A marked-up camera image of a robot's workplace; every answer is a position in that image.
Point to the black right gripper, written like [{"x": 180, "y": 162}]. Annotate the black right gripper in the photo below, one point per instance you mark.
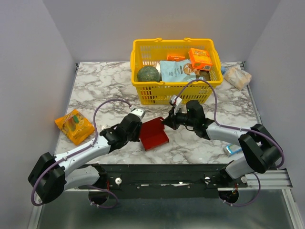
[{"x": 172, "y": 119}]

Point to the red paper box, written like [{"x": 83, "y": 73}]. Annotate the red paper box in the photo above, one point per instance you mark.
[{"x": 152, "y": 134}]

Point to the large orange snack box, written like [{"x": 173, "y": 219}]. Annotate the large orange snack box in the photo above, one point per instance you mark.
[{"x": 200, "y": 59}]

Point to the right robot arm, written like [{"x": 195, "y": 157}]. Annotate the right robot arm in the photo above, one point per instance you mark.
[{"x": 259, "y": 148}]

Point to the green round melon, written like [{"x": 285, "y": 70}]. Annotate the green round melon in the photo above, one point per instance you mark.
[{"x": 148, "y": 74}]

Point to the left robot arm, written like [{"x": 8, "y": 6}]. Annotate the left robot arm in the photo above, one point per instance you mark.
[{"x": 49, "y": 175}]

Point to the yellow plastic shopping basket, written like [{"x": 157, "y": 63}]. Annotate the yellow plastic shopping basket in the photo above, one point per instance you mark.
[{"x": 150, "y": 51}]

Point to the beige tissue packet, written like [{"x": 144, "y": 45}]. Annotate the beige tissue packet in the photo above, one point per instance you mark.
[{"x": 237, "y": 77}]

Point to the small orange flat box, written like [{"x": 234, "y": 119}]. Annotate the small orange flat box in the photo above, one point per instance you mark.
[{"x": 175, "y": 58}]

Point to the blue small packet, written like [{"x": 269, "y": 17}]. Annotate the blue small packet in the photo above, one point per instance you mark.
[{"x": 232, "y": 149}]

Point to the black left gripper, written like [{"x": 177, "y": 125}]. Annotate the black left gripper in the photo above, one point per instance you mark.
[{"x": 136, "y": 139}]

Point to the blue item behind basket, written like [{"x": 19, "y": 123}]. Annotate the blue item behind basket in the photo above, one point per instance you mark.
[{"x": 223, "y": 69}]

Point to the black mounting base plate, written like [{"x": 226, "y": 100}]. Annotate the black mounting base plate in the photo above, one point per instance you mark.
[{"x": 155, "y": 181}]

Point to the light blue chips bag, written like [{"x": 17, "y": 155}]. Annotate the light blue chips bag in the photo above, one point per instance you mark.
[{"x": 182, "y": 71}]

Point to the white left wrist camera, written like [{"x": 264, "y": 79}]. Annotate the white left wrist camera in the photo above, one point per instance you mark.
[{"x": 139, "y": 112}]

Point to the orange gummy candy bag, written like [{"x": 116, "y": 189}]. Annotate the orange gummy candy bag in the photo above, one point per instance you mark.
[{"x": 75, "y": 126}]

